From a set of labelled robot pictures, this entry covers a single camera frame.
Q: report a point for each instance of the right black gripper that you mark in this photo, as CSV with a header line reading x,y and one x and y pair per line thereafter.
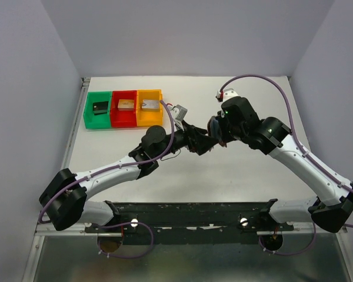
x,y
222,119

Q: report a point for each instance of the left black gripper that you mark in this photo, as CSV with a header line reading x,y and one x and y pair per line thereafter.
x,y
197,141

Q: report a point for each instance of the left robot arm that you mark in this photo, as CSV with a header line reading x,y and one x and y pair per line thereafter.
x,y
66,200

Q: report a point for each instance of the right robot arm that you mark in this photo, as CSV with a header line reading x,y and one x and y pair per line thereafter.
x,y
332,204

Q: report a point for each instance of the silver card in yellow bin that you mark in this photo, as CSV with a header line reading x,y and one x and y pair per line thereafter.
x,y
150,105

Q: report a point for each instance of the gold card in red bin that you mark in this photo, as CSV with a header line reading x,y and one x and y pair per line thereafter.
x,y
125,104

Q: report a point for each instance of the black card in green bin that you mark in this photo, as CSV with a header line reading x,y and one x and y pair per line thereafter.
x,y
100,108

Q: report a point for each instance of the yellow plastic bin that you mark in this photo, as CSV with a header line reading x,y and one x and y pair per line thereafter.
x,y
148,117

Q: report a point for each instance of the red plastic bin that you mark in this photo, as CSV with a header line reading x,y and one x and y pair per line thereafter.
x,y
123,118

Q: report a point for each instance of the green plastic bin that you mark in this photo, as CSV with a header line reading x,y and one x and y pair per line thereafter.
x,y
92,121

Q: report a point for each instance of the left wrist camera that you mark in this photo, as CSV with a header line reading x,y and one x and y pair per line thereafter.
x,y
178,113

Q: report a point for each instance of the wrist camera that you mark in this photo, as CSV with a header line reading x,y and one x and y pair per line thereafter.
x,y
178,113
224,95

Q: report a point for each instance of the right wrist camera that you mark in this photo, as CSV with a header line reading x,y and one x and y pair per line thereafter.
x,y
224,95

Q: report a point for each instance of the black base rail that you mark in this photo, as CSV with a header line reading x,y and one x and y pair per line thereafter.
x,y
193,223

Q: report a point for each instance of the aluminium frame rail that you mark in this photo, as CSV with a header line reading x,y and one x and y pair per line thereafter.
x,y
38,240

